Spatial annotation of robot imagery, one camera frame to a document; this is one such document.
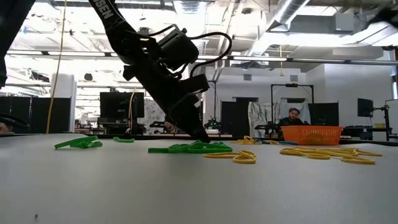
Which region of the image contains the long ceiling light strip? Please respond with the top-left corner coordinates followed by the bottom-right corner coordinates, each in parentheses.
top-left (6, 49), bottom-right (398, 66)

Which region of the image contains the yellow power cable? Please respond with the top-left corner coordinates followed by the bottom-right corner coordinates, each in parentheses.
top-left (45, 0), bottom-right (68, 135)

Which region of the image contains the white panel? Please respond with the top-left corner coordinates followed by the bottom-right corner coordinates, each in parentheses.
top-left (385, 98), bottom-right (398, 125)

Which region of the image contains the cluttered background desk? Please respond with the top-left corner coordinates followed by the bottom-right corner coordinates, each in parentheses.
top-left (74, 119), bottom-right (147, 136)

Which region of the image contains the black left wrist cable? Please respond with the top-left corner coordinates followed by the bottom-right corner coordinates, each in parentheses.
top-left (136, 24), bottom-right (233, 78)

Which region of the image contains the person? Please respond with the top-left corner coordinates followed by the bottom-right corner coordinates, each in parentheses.
top-left (279, 107), bottom-right (305, 127)
top-left (164, 121), bottom-right (178, 134)
top-left (0, 121), bottom-right (14, 134)

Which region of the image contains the yellow hanging cable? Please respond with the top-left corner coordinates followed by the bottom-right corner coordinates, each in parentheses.
top-left (127, 88), bottom-right (137, 130)

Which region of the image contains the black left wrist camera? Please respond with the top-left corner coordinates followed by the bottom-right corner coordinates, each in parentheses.
top-left (157, 26), bottom-right (200, 72)

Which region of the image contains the black computer monitor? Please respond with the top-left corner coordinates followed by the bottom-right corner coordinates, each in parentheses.
top-left (99, 91), bottom-right (146, 124)

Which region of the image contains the small monitor on arm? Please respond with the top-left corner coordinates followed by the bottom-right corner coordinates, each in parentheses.
top-left (356, 98), bottom-right (374, 118)

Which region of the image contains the dark background desk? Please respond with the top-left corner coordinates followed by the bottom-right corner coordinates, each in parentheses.
top-left (341, 125), bottom-right (389, 141)

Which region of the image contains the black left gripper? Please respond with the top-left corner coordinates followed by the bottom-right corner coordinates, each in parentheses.
top-left (123, 30), bottom-right (211, 144)

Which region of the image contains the orange plastic basket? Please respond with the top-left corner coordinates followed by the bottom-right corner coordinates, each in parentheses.
top-left (280, 125), bottom-right (343, 146)

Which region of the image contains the black partition panel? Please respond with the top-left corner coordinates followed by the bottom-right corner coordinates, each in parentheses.
top-left (221, 97), bottom-right (249, 138)
top-left (30, 97), bottom-right (72, 135)
top-left (0, 96), bottom-right (32, 134)
top-left (307, 102), bottom-right (340, 127)

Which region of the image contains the black metal station frame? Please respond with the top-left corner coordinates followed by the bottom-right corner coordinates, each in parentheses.
top-left (270, 83), bottom-right (315, 125)
top-left (186, 79), bottom-right (218, 134)

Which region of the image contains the patterned white cloth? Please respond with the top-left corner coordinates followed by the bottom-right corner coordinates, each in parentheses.
top-left (144, 98), bottom-right (168, 135)
top-left (247, 101), bottom-right (279, 138)

